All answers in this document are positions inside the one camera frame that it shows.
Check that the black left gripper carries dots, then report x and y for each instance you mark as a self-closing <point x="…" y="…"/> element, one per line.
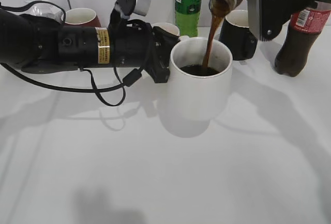
<point x="131" y="46"/>

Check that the black mug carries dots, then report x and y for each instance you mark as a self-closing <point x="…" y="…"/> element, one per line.
<point x="236" y="35"/>

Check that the white ceramic mug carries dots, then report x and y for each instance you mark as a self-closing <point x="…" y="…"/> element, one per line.
<point x="198" y="98"/>

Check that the clear water bottle green label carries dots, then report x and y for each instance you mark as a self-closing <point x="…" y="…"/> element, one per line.
<point x="45" y="10"/>

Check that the dark red mug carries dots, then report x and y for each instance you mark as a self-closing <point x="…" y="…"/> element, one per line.
<point x="82" y="17"/>

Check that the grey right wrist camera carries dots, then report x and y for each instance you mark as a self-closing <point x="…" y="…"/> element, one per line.
<point x="254" y="19"/>

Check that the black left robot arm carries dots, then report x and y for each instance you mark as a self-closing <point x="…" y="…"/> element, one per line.
<point x="40" y="45"/>

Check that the yellow paper cup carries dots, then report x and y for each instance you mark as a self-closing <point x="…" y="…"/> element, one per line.
<point x="169" y="27"/>

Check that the cola bottle red label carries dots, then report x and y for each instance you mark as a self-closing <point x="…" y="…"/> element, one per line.
<point x="303" y="30"/>

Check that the green soda bottle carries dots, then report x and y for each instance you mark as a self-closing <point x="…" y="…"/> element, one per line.
<point x="187" y="13"/>

